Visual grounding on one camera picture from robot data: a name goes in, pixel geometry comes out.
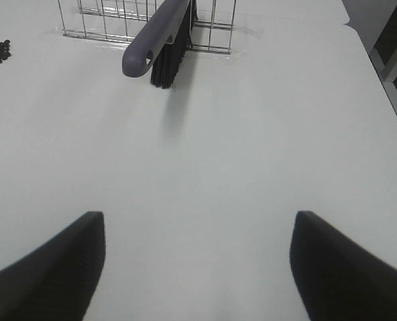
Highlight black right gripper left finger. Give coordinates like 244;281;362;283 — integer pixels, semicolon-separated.
0;211;106;320

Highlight white table leg frame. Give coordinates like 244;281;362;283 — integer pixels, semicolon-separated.
370;46;397;115

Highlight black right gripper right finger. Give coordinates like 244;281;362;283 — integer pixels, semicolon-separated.
289;211;397;320

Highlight metal wire dish rack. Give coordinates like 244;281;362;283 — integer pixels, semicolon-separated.
57;0;237;54

